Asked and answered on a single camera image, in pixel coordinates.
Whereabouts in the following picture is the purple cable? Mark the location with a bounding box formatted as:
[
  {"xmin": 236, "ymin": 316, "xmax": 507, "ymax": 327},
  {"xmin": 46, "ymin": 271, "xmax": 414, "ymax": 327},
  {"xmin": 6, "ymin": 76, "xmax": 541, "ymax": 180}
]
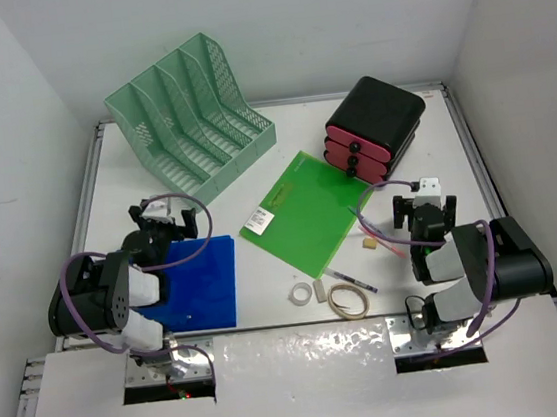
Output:
[
  {"xmin": 51, "ymin": 189, "xmax": 233, "ymax": 417},
  {"xmin": 353, "ymin": 167, "xmax": 527, "ymax": 363}
]

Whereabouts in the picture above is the blue file folder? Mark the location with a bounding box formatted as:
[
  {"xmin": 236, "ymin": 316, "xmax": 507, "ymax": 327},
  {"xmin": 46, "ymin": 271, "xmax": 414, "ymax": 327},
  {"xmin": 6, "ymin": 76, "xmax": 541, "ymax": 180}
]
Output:
[{"xmin": 137, "ymin": 235, "xmax": 237, "ymax": 333}]

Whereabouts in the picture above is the white front panel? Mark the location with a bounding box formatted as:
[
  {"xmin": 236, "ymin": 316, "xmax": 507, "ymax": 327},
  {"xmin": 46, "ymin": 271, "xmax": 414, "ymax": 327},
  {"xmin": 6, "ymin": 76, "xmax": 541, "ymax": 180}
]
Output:
[{"xmin": 35, "ymin": 297, "xmax": 557, "ymax": 417}]

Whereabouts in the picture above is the purple capped pen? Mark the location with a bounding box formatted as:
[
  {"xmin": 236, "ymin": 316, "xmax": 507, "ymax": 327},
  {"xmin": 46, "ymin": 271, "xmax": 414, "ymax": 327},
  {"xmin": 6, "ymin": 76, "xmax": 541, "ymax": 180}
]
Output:
[{"xmin": 325, "ymin": 268, "xmax": 378, "ymax": 293}]

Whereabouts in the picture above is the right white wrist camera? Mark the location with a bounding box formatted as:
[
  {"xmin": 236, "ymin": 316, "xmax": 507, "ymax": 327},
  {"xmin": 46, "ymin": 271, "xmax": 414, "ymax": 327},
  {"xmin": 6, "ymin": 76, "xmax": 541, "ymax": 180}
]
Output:
[{"xmin": 413, "ymin": 177, "xmax": 442, "ymax": 208}]

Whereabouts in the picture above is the clear tape roll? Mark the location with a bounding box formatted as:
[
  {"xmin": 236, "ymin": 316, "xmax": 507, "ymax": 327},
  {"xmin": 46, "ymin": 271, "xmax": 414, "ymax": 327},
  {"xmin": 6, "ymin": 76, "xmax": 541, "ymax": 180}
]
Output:
[{"xmin": 288, "ymin": 282, "xmax": 313, "ymax": 307}]

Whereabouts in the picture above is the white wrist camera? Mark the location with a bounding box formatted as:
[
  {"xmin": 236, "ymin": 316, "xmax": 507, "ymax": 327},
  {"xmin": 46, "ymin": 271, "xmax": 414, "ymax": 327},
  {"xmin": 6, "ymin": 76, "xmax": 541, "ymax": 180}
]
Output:
[
  {"xmin": 413, "ymin": 177, "xmax": 442, "ymax": 208},
  {"xmin": 141, "ymin": 197, "xmax": 175, "ymax": 225}
]

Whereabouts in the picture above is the pink top drawer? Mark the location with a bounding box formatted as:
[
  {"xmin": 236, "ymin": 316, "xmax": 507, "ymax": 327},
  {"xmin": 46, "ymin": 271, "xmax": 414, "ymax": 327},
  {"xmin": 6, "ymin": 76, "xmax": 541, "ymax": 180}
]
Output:
[{"xmin": 326, "ymin": 125, "xmax": 389, "ymax": 154}]

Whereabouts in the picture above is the blue pen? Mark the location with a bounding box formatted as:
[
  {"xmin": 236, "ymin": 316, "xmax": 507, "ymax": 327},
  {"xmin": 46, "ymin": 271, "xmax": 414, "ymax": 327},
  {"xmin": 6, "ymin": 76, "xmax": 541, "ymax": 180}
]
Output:
[{"xmin": 347, "ymin": 205, "xmax": 385, "ymax": 238}]

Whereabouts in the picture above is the brown tape roll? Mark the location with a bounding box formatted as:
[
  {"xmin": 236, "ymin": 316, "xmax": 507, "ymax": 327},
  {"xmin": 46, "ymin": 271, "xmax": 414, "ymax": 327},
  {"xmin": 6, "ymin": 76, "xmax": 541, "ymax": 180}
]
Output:
[{"xmin": 327, "ymin": 284, "xmax": 370, "ymax": 321}]

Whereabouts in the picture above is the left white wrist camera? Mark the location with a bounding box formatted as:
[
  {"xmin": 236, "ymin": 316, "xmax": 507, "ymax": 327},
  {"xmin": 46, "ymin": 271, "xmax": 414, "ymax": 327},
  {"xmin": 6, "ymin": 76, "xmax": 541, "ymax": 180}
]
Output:
[{"xmin": 141, "ymin": 197, "xmax": 175, "ymax": 225}]

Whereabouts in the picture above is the white eraser block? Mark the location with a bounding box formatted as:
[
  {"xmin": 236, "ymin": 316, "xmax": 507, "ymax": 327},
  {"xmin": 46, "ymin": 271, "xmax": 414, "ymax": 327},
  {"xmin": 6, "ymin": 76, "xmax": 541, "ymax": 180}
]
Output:
[{"xmin": 312, "ymin": 279, "xmax": 327, "ymax": 303}]

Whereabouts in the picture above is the green clip file folder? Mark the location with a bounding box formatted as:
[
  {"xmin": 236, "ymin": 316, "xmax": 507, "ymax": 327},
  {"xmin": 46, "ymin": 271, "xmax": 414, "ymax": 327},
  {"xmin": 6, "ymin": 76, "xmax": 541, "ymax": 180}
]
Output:
[{"xmin": 240, "ymin": 151, "xmax": 367, "ymax": 279}]

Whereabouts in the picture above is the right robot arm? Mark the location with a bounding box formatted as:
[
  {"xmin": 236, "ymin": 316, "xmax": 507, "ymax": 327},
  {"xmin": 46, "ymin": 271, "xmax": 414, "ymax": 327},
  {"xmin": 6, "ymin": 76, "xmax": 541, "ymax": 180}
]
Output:
[{"xmin": 392, "ymin": 195, "xmax": 554, "ymax": 337}]

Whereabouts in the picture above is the black drawer cabinet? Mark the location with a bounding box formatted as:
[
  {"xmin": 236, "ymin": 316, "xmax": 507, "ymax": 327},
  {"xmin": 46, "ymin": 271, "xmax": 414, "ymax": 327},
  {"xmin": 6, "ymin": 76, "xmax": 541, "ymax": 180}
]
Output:
[{"xmin": 325, "ymin": 76, "xmax": 426, "ymax": 180}]

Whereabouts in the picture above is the small tan eraser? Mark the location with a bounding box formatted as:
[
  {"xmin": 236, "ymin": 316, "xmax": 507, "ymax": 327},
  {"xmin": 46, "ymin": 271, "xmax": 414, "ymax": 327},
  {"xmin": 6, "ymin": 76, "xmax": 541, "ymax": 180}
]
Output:
[{"xmin": 362, "ymin": 237, "xmax": 377, "ymax": 250}]

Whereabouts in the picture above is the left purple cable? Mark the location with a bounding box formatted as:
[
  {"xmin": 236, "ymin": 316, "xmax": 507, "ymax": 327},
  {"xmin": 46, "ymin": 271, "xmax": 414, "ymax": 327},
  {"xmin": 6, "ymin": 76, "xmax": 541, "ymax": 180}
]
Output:
[{"xmin": 51, "ymin": 189, "xmax": 233, "ymax": 417}]

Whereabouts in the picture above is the pink pen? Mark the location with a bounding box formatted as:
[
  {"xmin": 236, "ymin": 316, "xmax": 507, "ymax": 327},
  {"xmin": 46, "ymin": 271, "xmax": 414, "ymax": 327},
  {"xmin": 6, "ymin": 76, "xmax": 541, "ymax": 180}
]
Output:
[{"xmin": 358, "ymin": 227, "xmax": 407, "ymax": 259}]

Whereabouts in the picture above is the pink drawer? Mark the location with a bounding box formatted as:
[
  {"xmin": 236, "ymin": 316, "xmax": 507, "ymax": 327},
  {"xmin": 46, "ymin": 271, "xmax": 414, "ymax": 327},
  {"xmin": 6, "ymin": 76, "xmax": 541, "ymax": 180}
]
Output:
[
  {"xmin": 324, "ymin": 151, "xmax": 389, "ymax": 184},
  {"xmin": 326, "ymin": 125, "xmax": 389, "ymax": 154},
  {"xmin": 324, "ymin": 137, "xmax": 392, "ymax": 166}
]

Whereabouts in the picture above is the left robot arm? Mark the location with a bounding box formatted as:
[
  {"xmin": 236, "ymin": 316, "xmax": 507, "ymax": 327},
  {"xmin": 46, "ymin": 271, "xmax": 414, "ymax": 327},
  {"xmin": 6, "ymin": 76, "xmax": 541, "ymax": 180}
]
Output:
[{"xmin": 48, "ymin": 198, "xmax": 198, "ymax": 366}]

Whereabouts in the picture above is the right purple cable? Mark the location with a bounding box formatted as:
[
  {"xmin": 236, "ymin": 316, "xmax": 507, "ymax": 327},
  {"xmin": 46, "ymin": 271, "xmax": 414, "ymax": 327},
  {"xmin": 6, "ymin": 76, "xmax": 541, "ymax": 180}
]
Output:
[{"xmin": 353, "ymin": 167, "xmax": 527, "ymax": 363}]

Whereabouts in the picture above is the mint green file organizer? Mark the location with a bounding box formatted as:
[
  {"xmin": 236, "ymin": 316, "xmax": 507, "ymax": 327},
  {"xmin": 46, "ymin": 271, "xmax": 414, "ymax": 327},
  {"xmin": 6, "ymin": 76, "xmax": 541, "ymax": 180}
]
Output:
[{"xmin": 104, "ymin": 33, "xmax": 277, "ymax": 205}]

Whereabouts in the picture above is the pink bottom drawer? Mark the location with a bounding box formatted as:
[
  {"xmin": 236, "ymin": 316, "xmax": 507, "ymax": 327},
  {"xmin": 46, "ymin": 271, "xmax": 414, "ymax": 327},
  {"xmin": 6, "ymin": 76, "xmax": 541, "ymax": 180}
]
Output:
[{"xmin": 324, "ymin": 151, "xmax": 389, "ymax": 184}]

